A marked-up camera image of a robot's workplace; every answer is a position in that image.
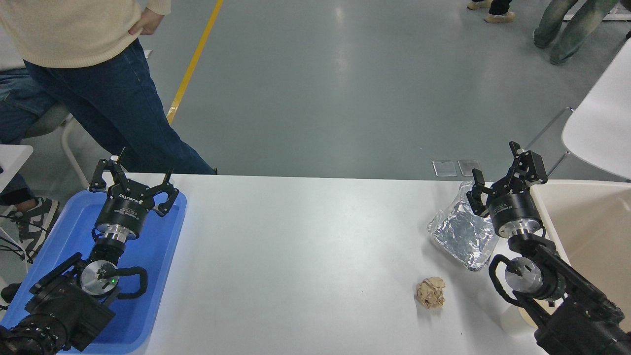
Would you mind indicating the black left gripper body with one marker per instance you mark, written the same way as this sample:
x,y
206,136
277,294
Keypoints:
x,y
123,209

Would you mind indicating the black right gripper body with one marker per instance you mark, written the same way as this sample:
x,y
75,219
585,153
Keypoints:
x,y
512,207

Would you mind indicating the white paper cup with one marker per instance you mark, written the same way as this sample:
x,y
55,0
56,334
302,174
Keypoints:
x,y
512,320

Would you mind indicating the standing person's hand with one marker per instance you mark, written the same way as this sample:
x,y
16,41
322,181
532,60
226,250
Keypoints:
x,y
147,22

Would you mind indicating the metal floor plate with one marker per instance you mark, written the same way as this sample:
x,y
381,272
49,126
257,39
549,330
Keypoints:
x,y
444,168
469,167

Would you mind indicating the crumpled foil tray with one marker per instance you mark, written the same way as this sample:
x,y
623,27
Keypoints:
x,y
458,231

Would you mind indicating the blue plastic tray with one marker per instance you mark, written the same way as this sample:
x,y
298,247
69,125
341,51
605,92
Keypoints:
x,y
157,256

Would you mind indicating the standing person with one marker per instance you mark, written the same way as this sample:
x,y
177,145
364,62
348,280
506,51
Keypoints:
x,y
113,98

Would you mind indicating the large pale bin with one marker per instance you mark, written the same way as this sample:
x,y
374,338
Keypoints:
x,y
591,222

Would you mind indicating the white chair with metal legs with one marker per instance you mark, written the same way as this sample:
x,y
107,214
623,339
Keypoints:
x,y
601,128

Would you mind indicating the small white side table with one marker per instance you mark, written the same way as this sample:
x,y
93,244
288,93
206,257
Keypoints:
x,y
12,160

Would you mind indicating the crumpled tan paper ball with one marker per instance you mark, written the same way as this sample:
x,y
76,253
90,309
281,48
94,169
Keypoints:
x,y
430,293

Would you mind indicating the seated person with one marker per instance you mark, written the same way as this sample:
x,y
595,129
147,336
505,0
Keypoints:
x,y
19,108

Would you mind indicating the distant person, legs apart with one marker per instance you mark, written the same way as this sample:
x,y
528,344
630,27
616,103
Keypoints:
x,y
572,34

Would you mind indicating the black floor object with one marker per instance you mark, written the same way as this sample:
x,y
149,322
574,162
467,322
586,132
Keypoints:
x,y
10,293

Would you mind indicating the distant person, pale shoes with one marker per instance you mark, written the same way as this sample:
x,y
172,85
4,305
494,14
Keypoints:
x,y
500,15

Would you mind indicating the grey stool with white frame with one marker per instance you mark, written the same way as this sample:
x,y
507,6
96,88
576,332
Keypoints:
x,y
47,123

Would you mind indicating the white floor rail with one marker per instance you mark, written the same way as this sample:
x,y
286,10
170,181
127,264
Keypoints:
x,y
623,17

